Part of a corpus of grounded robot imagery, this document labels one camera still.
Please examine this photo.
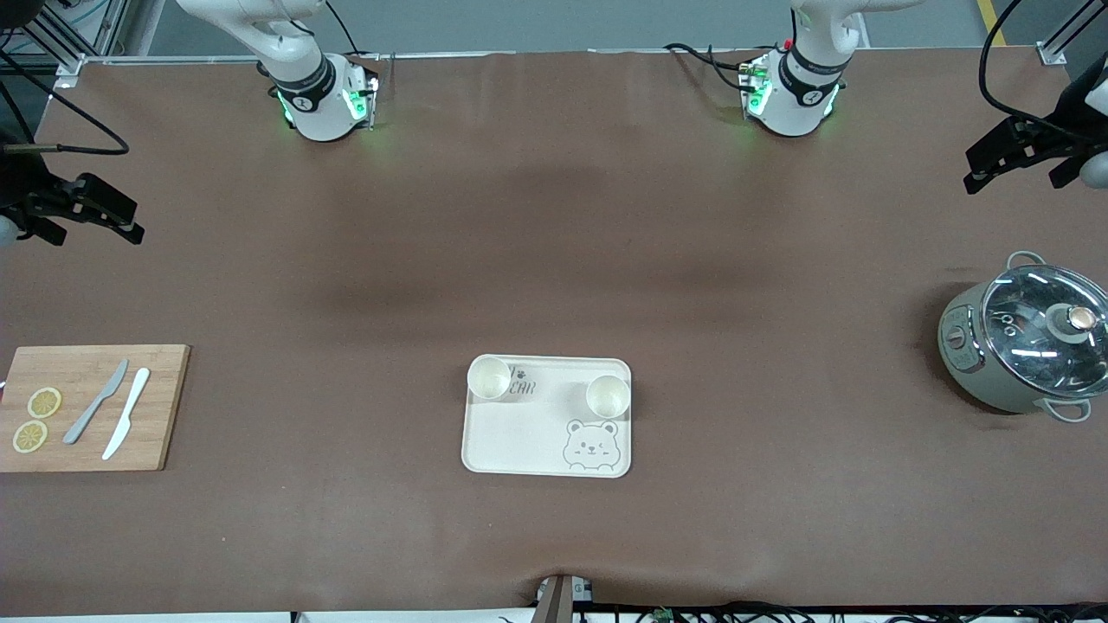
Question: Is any white IKEA cup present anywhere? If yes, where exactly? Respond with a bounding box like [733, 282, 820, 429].
[585, 374, 631, 421]
[467, 355, 512, 402]

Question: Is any white bear print tray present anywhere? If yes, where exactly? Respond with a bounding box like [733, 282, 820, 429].
[461, 356, 633, 478]

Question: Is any grey plastic knife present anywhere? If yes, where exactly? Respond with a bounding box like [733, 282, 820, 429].
[62, 358, 130, 446]

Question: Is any wooden cutting board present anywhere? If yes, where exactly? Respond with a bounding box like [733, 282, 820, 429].
[0, 344, 191, 473]

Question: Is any white plastic knife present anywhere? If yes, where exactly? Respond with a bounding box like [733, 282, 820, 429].
[101, 367, 151, 461]

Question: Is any grey electric cooking pot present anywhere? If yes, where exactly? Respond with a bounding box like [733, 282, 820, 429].
[937, 251, 1093, 423]

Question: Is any brown table mat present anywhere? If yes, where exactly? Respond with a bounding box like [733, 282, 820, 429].
[0, 50, 1108, 617]

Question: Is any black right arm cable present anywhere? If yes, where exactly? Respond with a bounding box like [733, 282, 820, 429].
[0, 52, 131, 157]

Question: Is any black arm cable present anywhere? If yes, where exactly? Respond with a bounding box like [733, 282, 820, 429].
[0, 52, 131, 157]
[978, 0, 1061, 131]

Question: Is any aluminium frame profile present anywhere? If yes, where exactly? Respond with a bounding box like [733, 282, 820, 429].
[1034, 0, 1108, 66]
[0, 0, 165, 87]

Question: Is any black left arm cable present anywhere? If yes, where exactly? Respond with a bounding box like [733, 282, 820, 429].
[978, 0, 1061, 131]

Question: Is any black base cable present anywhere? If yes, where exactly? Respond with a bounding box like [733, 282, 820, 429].
[662, 42, 763, 94]

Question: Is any camera mount post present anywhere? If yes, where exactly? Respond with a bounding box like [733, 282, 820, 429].
[532, 574, 596, 623]

